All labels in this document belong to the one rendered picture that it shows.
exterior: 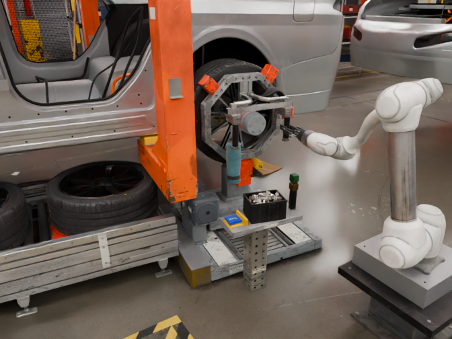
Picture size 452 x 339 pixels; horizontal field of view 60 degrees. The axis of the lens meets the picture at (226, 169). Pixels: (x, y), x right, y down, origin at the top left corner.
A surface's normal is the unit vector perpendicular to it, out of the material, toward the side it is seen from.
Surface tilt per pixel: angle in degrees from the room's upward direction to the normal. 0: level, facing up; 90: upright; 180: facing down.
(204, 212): 90
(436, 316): 0
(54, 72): 90
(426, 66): 106
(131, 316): 0
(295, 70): 90
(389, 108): 83
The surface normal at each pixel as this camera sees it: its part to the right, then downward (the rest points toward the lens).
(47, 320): 0.00, -0.92
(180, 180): 0.43, 0.36
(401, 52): -0.84, 0.20
